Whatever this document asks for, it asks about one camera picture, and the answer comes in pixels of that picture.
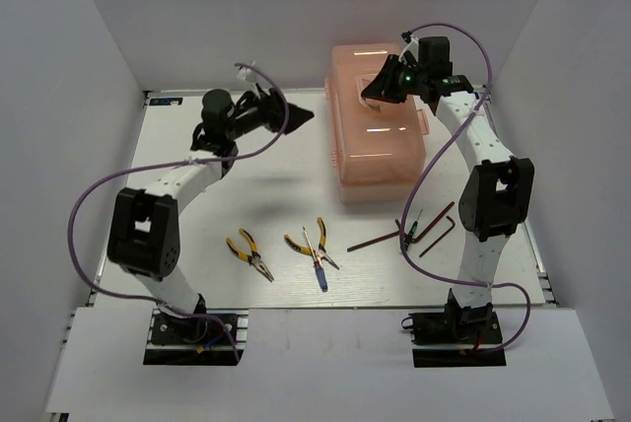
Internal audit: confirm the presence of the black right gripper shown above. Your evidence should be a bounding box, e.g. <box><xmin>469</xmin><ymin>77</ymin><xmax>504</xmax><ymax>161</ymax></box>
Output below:
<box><xmin>360</xmin><ymin>54</ymin><xmax>427</xmax><ymax>105</ymax></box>

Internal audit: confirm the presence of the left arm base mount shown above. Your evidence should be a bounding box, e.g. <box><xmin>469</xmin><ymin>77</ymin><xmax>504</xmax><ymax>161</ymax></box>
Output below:
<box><xmin>143</xmin><ymin>310</ymin><xmax>238</xmax><ymax>367</ymax></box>

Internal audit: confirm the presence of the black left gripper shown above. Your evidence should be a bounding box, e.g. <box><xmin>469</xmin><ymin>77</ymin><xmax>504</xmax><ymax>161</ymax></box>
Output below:
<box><xmin>227</xmin><ymin>83</ymin><xmax>315</xmax><ymax>141</ymax></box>

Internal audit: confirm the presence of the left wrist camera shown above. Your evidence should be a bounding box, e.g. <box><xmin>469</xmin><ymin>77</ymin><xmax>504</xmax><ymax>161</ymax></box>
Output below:
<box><xmin>237</xmin><ymin>65</ymin><xmax>258</xmax><ymax>90</ymax></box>

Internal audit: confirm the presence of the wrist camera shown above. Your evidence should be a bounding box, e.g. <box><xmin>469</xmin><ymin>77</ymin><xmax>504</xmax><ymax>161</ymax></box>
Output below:
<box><xmin>237</xmin><ymin>65</ymin><xmax>258</xmax><ymax>90</ymax></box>
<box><xmin>399</xmin><ymin>32</ymin><xmax>419</xmax><ymax>67</ymax></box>

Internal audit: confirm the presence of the brown hex key middle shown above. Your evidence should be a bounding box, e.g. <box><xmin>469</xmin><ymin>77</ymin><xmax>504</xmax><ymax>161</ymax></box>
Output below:
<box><xmin>412</xmin><ymin>201</ymin><xmax>456</xmax><ymax>244</ymax></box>

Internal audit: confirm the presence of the pink plastic toolbox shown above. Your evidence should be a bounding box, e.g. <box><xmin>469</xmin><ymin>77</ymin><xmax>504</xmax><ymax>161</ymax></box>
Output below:
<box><xmin>324</xmin><ymin>43</ymin><xmax>429</xmax><ymax>203</ymax></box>

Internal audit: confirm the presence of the brown hex key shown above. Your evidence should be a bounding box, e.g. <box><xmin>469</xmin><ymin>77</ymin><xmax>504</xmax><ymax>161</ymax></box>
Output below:
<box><xmin>412</xmin><ymin>201</ymin><xmax>456</xmax><ymax>244</ymax></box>
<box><xmin>346</xmin><ymin>219</ymin><xmax>400</xmax><ymax>253</ymax></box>
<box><xmin>418</xmin><ymin>215</ymin><xmax>456</xmax><ymax>258</ymax></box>

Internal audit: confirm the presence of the brown hex key left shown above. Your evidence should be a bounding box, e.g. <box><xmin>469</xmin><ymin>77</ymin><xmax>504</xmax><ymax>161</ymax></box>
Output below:
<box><xmin>346</xmin><ymin>219</ymin><xmax>400</xmax><ymax>253</ymax></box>

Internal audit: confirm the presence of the red blue handled screwdriver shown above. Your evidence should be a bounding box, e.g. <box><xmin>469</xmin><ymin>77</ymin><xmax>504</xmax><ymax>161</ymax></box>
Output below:
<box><xmin>303</xmin><ymin>228</ymin><xmax>328</xmax><ymax>292</ymax></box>

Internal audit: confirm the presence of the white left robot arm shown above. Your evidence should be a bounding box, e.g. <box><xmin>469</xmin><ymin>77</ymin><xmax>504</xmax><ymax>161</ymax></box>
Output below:
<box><xmin>106</xmin><ymin>89</ymin><xmax>315</xmax><ymax>342</ymax></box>

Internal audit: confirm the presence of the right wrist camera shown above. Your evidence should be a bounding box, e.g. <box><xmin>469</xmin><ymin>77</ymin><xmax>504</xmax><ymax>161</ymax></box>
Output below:
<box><xmin>399</xmin><ymin>32</ymin><xmax>419</xmax><ymax>67</ymax></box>

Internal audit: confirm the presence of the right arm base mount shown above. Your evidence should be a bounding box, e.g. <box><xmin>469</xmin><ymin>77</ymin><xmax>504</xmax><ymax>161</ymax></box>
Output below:
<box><xmin>400</xmin><ymin>309</ymin><xmax>507</xmax><ymax>369</ymax></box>

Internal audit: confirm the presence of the green black precision screwdriver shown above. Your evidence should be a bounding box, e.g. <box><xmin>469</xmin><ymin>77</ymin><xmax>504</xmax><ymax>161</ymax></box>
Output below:
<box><xmin>404</xmin><ymin>210</ymin><xmax>423</xmax><ymax>250</ymax></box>

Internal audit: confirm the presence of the yellow pliers right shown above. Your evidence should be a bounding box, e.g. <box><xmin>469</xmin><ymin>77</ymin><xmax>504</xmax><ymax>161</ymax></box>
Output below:
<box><xmin>284</xmin><ymin>217</ymin><xmax>340</xmax><ymax>270</ymax></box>

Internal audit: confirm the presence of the brown hex key right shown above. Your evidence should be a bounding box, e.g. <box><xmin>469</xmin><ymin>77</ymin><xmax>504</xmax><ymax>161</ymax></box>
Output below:
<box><xmin>418</xmin><ymin>215</ymin><xmax>456</xmax><ymax>258</ymax></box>

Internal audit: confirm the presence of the yellow needle-nose pliers left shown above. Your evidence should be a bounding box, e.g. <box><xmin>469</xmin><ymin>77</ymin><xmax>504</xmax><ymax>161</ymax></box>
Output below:
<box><xmin>226</xmin><ymin>228</ymin><xmax>274</xmax><ymax>282</ymax></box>

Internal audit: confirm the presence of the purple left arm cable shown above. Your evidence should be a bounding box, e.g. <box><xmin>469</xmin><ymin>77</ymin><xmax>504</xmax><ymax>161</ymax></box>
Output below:
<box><xmin>66</xmin><ymin>61</ymin><xmax>292</xmax><ymax>364</ymax></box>

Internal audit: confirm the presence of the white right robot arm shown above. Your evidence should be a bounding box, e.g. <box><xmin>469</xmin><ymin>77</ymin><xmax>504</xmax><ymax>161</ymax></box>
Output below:
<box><xmin>361</xmin><ymin>33</ymin><xmax>534</xmax><ymax>342</ymax></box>

